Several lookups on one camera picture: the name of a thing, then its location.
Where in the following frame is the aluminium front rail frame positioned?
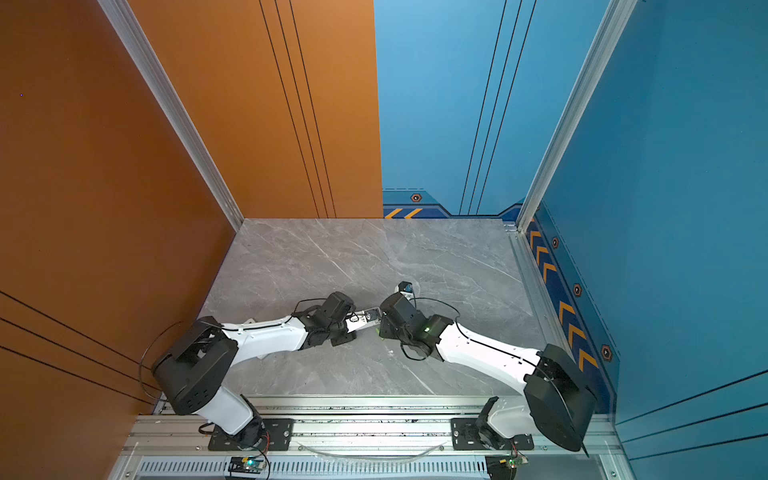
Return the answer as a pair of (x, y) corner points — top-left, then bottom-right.
(111, 396), (633, 479)

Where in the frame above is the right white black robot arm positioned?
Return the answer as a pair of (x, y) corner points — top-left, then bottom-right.
(379, 292), (597, 452)

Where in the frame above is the left green circuit board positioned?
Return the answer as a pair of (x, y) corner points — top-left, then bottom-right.
(227, 456), (270, 479)

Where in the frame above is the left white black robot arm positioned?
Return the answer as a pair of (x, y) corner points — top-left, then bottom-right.
(151, 292), (378, 450)

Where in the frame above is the right aluminium corner post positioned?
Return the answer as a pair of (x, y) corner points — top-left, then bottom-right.
(516, 0), (637, 235)

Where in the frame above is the right small circuit board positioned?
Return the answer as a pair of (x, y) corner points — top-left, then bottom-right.
(500, 451), (529, 472)

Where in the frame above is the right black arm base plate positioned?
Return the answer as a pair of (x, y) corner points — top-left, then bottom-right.
(450, 418), (535, 452)

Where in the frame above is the left aluminium corner post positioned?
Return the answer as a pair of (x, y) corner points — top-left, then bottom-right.
(98, 0), (244, 232)

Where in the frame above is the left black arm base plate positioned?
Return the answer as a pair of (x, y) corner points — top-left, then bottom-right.
(208, 418), (294, 452)

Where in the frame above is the aluminium corner post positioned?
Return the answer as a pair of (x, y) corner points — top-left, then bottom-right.
(98, 0), (244, 232)
(516, 0), (637, 235)

